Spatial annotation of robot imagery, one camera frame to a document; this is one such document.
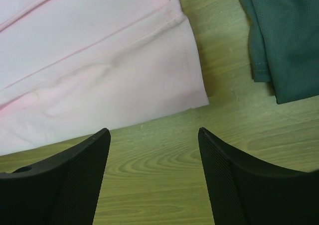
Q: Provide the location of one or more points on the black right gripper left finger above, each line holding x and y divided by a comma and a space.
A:
60, 190

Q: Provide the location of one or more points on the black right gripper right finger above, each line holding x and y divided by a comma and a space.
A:
245, 190

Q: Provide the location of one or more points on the pink t-shirt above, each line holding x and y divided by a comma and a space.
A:
71, 67

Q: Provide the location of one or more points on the folded dark grey t-shirt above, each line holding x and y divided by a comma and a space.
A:
284, 46

